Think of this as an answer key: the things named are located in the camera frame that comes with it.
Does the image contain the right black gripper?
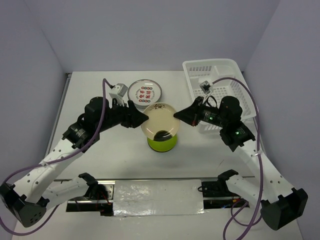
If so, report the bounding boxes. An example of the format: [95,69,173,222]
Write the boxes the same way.
[173,95,227,128]

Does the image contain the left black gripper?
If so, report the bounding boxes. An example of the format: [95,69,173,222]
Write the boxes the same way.
[96,97,148,132]

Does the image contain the white plate red characters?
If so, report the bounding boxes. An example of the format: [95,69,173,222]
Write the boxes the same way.
[127,79,163,109]

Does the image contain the beige translucent plate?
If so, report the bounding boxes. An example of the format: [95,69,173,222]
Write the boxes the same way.
[141,102,180,142]

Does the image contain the green plastic plate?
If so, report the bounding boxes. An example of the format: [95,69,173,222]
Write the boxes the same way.
[147,135,178,153]

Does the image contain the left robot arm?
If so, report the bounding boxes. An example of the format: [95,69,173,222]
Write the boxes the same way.
[0,97,149,228]

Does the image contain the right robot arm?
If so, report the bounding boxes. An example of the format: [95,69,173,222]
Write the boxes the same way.
[173,96,308,231]

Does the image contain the white plastic dish rack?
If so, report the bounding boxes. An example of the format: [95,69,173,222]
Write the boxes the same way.
[182,58,257,134]

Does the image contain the silver foil tape panel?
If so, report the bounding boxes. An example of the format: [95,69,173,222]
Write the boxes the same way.
[113,179,205,217]

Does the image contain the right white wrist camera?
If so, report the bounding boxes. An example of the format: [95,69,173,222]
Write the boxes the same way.
[199,80,213,97]

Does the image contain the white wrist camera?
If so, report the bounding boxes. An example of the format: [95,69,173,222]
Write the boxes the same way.
[108,83,128,106]
[199,80,213,97]

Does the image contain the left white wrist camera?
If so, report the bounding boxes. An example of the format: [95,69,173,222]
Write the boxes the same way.
[108,83,128,106]

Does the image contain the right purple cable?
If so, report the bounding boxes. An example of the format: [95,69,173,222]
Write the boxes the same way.
[202,76,265,240]

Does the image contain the black metal base rail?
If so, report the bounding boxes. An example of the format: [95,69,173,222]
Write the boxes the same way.
[66,179,244,217]

